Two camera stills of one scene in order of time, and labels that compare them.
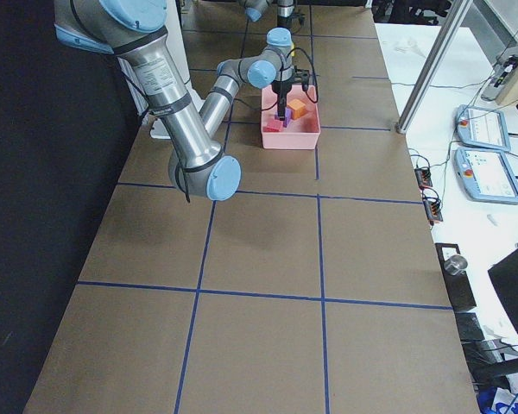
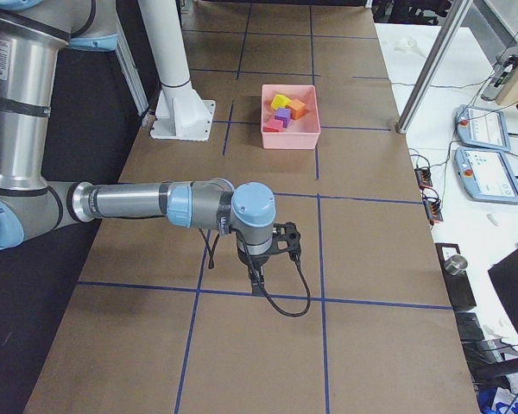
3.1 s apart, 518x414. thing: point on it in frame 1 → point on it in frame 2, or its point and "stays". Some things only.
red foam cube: [274, 125] stays
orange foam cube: [297, 108] stays
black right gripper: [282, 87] → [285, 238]
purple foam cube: [287, 113] stays
